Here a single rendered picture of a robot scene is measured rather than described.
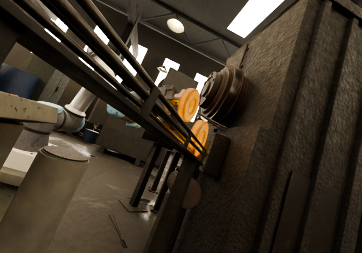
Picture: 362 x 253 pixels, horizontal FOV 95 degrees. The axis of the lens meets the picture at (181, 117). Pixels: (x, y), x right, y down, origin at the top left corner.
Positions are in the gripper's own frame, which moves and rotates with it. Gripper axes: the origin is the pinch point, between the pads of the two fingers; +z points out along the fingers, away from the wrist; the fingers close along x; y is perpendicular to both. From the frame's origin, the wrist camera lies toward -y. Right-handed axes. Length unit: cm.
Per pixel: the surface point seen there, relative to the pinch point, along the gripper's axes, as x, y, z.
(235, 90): 31.5, 20.6, 17.5
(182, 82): 260, 159, -116
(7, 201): -19, -53, -69
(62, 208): -34, -43, -18
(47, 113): -40, -20, -28
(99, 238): 22, -75, -52
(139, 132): 215, 25, -176
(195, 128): -7.4, -14.5, 5.8
